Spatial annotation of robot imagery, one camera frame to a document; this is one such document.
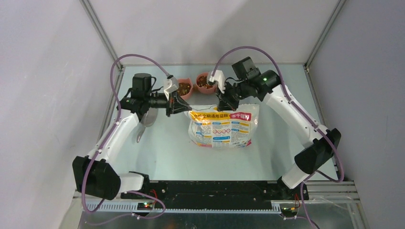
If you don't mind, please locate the cat food bag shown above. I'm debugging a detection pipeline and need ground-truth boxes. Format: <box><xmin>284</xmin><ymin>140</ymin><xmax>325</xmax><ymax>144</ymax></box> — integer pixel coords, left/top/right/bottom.
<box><xmin>184</xmin><ymin>104</ymin><xmax>259</xmax><ymax>148</ymax></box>

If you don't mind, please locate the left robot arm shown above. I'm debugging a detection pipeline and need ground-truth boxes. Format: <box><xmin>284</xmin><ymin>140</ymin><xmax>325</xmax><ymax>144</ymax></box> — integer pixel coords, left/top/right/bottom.
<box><xmin>72</xmin><ymin>73</ymin><xmax>192</xmax><ymax>200</ymax></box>

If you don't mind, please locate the pink bowl with kibble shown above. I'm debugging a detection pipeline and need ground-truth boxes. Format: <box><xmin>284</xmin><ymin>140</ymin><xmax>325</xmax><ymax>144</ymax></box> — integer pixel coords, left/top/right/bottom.
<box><xmin>177</xmin><ymin>78</ymin><xmax>194</xmax><ymax>100</ymax></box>

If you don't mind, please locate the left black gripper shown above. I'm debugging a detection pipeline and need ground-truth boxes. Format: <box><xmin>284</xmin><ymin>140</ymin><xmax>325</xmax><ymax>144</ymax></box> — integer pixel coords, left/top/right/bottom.
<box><xmin>144</xmin><ymin>90</ymin><xmax>191</xmax><ymax>117</ymax></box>

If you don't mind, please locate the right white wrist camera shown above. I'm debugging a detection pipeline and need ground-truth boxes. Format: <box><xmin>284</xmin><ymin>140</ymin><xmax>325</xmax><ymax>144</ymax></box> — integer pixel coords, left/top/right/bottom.
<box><xmin>207</xmin><ymin>70</ymin><xmax>225</xmax><ymax>94</ymax></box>

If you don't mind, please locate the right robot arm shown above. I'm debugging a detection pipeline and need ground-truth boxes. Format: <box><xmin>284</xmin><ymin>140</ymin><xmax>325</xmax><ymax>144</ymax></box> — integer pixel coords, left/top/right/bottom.
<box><xmin>208</xmin><ymin>57</ymin><xmax>341</xmax><ymax>199</ymax></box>

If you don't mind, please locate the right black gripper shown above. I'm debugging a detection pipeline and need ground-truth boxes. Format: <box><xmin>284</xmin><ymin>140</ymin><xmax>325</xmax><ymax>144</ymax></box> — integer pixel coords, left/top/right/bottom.
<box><xmin>217</xmin><ymin>80</ymin><xmax>251</xmax><ymax>111</ymax></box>

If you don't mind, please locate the empty pink bowl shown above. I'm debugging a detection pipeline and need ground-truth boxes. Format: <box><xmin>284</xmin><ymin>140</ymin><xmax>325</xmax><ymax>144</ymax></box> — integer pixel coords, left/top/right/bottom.
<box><xmin>195</xmin><ymin>73</ymin><xmax>217</xmax><ymax>94</ymax></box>

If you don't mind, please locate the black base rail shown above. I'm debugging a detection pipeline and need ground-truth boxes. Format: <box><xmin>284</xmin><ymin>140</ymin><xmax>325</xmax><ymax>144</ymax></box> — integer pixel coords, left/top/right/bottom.
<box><xmin>140</xmin><ymin>180</ymin><xmax>309</xmax><ymax>211</ymax></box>

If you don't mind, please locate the metal food scoop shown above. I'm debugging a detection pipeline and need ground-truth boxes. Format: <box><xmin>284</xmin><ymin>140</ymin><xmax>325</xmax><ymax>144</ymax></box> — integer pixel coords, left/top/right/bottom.
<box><xmin>136</xmin><ymin>108</ymin><xmax>159</xmax><ymax>143</ymax></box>

